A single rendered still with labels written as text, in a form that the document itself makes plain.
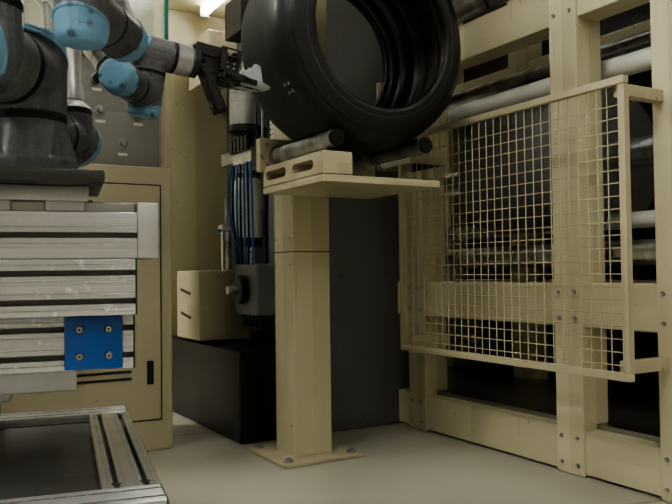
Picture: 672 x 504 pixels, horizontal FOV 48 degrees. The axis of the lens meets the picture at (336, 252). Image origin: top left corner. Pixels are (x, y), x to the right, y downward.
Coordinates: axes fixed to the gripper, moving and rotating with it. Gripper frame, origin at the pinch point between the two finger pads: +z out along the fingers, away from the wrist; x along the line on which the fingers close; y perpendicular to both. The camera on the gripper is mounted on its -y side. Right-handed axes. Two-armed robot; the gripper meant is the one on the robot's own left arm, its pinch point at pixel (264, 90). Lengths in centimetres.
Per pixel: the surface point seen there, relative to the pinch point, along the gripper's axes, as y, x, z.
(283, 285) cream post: -48, 32, 27
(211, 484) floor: -103, 15, 3
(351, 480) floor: -99, -1, 36
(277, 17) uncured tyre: 16.2, -8.3, -2.2
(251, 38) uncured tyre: 14.5, 5.6, -2.9
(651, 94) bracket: 3, -60, 73
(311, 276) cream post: -44, 26, 33
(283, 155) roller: -12.1, 15.7, 14.6
